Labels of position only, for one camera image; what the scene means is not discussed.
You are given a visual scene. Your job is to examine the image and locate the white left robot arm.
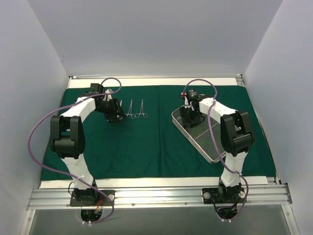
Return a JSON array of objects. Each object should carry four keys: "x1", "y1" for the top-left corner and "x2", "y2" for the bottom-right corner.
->
[{"x1": 50, "y1": 95, "x2": 126, "y2": 205}]

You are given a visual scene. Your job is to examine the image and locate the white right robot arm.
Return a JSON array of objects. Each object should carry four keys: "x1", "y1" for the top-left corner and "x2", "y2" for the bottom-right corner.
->
[{"x1": 172, "y1": 94, "x2": 255, "y2": 202}]

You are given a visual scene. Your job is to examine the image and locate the steel surgical forceps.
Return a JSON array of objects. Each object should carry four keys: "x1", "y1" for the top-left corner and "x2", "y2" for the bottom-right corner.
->
[
  {"x1": 126, "y1": 100, "x2": 136, "y2": 119},
  {"x1": 135, "y1": 99, "x2": 148, "y2": 118}
]

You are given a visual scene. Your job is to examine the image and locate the metal wire mesh tray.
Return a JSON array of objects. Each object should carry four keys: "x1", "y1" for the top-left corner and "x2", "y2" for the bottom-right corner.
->
[{"x1": 171, "y1": 109, "x2": 220, "y2": 164}]

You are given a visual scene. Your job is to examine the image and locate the aluminium front frame rail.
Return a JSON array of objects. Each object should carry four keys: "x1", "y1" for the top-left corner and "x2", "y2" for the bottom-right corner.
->
[{"x1": 27, "y1": 185, "x2": 292, "y2": 210}]

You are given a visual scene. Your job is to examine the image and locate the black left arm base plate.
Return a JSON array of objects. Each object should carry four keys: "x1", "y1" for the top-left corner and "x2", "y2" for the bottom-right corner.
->
[{"x1": 69, "y1": 188, "x2": 112, "y2": 207}]

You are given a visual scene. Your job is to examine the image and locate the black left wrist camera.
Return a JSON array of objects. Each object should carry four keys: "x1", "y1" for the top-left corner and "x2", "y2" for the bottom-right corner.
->
[{"x1": 89, "y1": 83, "x2": 113, "y2": 94}]

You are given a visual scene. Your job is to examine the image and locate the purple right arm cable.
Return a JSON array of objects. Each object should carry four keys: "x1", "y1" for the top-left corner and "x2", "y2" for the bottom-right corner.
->
[{"x1": 182, "y1": 78, "x2": 250, "y2": 219}]

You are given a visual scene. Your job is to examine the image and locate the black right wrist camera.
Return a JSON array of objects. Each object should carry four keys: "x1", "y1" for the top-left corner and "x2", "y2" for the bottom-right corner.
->
[{"x1": 180, "y1": 89, "x2": 200, "y2": 100}]

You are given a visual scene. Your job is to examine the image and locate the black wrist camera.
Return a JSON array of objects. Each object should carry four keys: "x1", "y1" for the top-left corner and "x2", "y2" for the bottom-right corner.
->
[
  {"x1": 180, "y1": 89, "x2": 200, "y2": 100},
  {"x1": 89, "y1": 83, "x2": 113, "y2": 94}
]

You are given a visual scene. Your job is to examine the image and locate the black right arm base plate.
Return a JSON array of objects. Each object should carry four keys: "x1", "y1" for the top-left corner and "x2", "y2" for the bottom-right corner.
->
[{"x1": 201, "y1": 188, "x2": 246, "y2": 204}]

